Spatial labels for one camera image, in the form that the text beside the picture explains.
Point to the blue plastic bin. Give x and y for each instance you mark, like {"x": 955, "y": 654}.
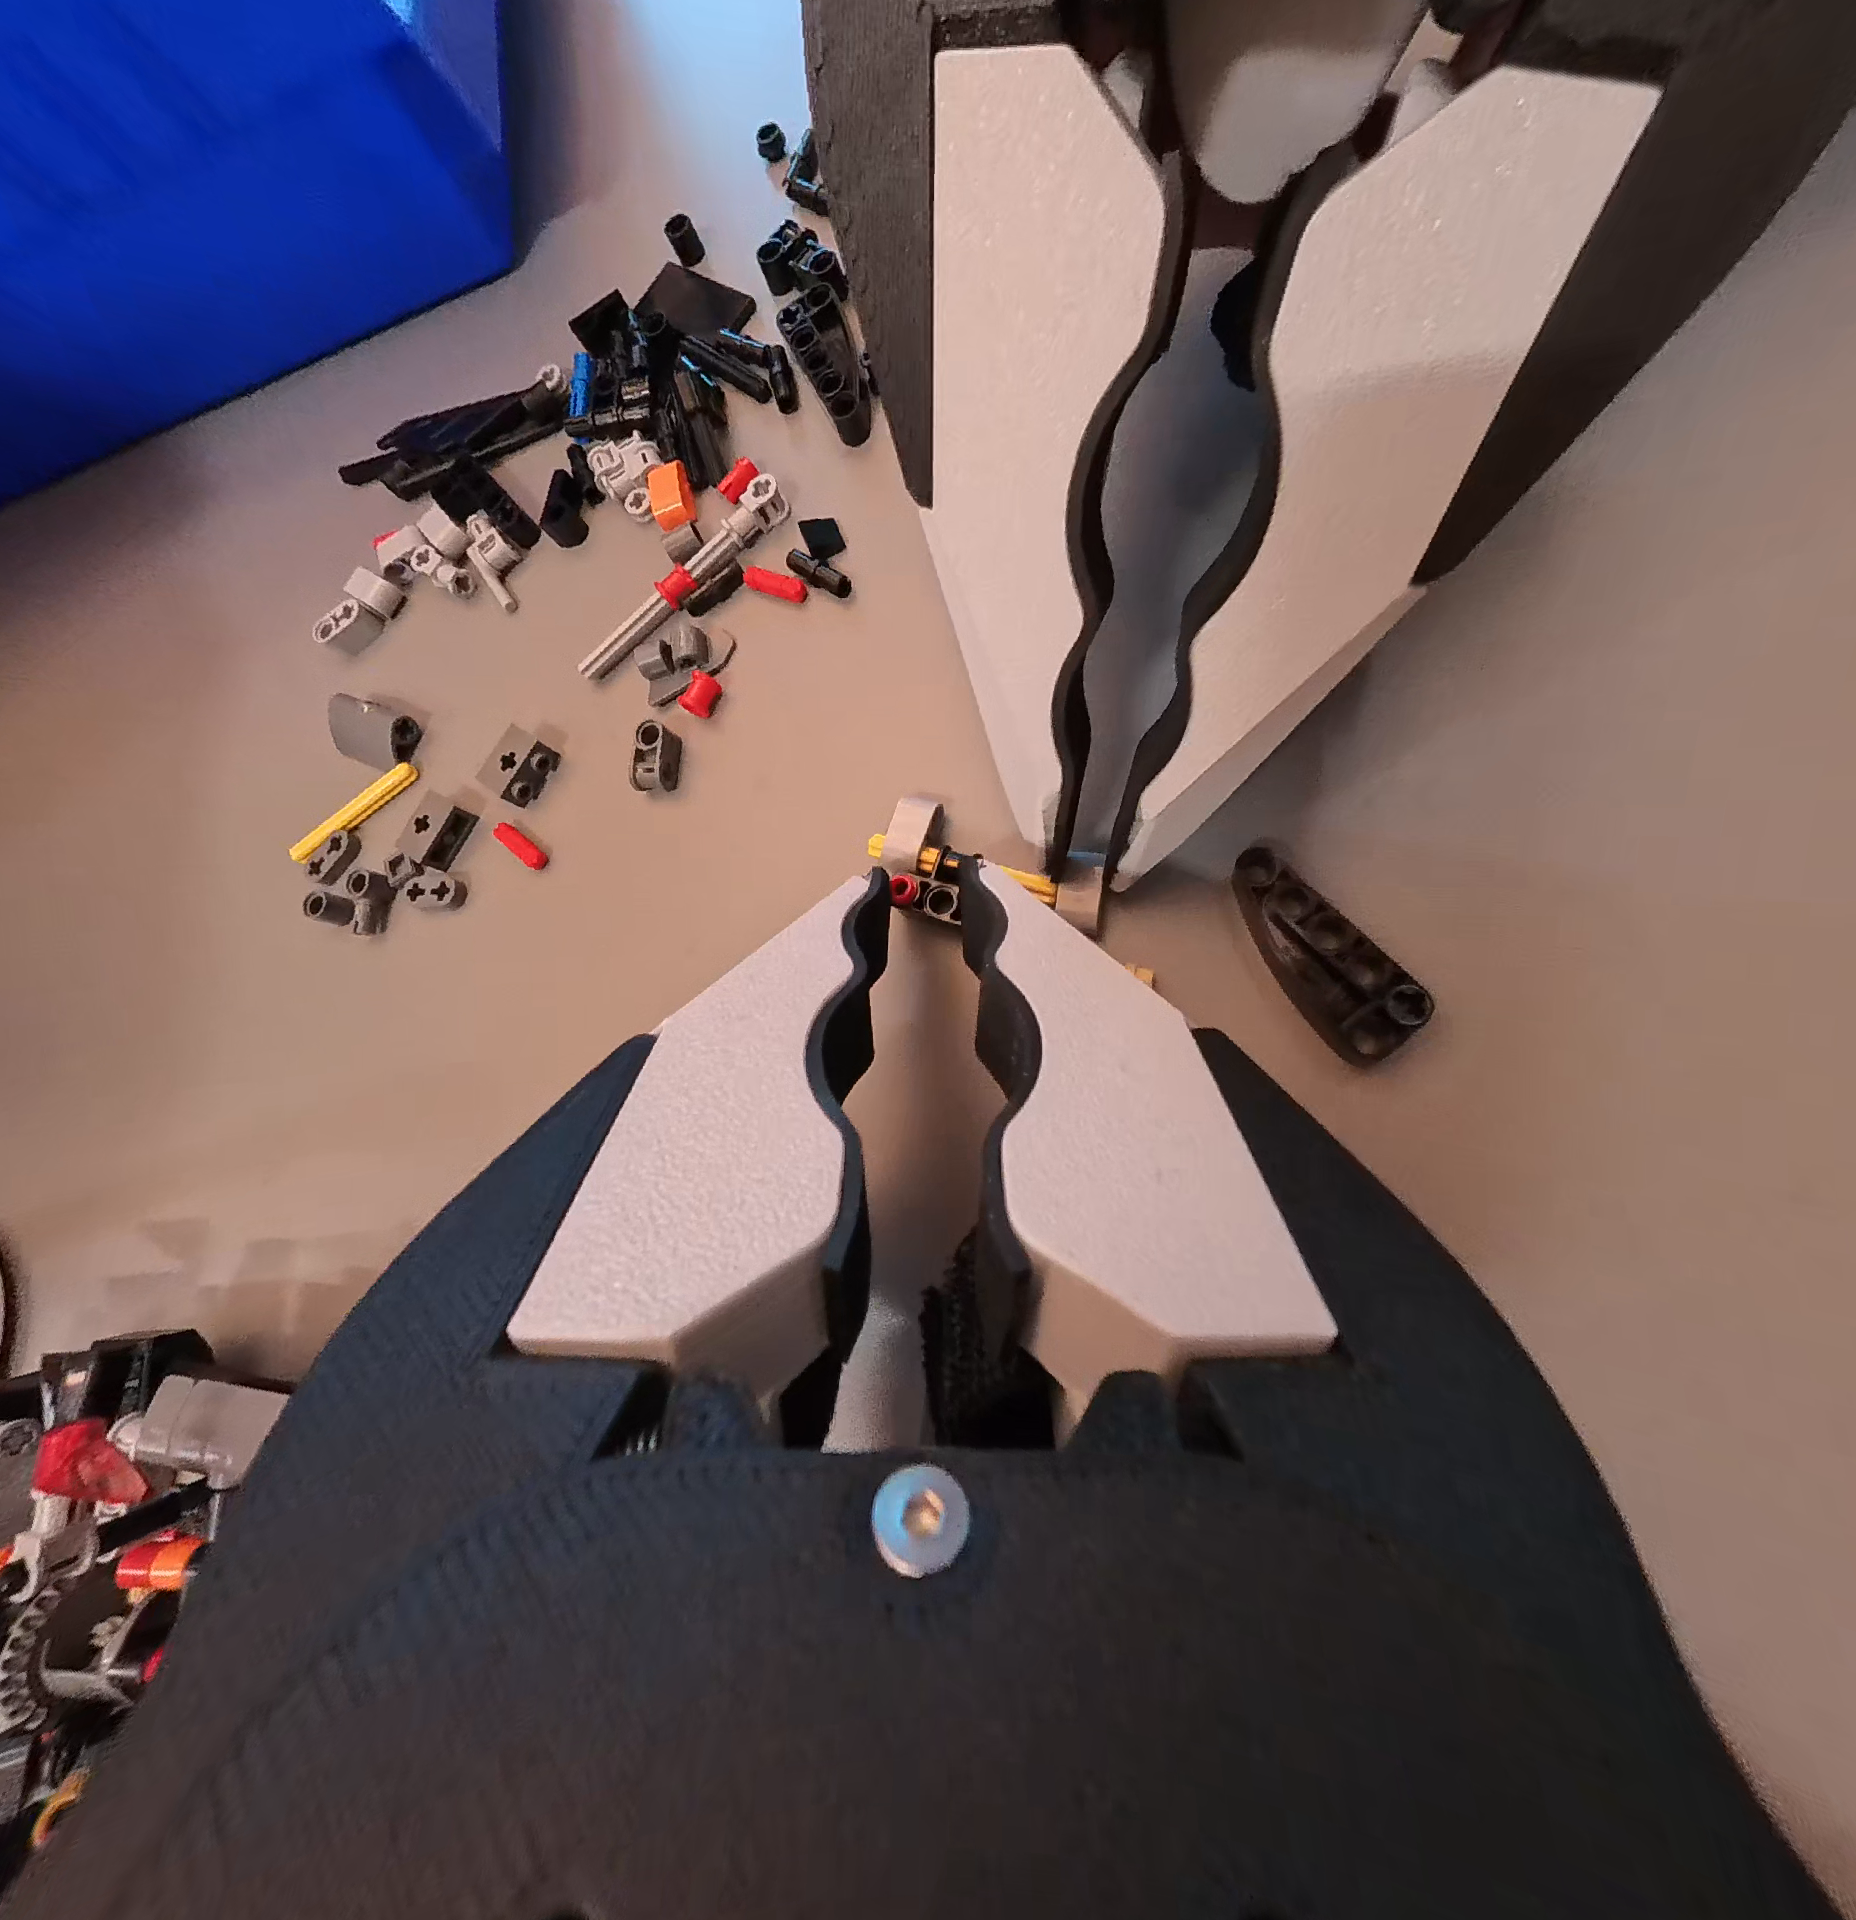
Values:
{"x": 192, "y": 226}

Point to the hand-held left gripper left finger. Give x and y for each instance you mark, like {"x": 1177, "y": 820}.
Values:
{"x": 687, "y": 1185}

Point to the black curved lego beam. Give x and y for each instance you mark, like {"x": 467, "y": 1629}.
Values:
{"x": 1326, "y": 953}

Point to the small yellow-axle lego assembly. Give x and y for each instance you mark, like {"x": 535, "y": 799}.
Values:
{"x": 915, "y": 825}

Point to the pile of lego pieces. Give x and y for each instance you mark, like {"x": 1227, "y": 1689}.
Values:
{"x": 832, "y": 360}

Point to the partly built lego model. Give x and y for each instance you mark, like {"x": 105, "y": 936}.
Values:
{"x": 208, "y": 1416}

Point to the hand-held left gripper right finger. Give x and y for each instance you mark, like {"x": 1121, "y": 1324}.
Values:
{"x": 1153, "y": 1200}

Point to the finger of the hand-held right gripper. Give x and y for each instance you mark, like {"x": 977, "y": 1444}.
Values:
{"x": 1018, "y": 377}
{"x": 1392, "y": 377}

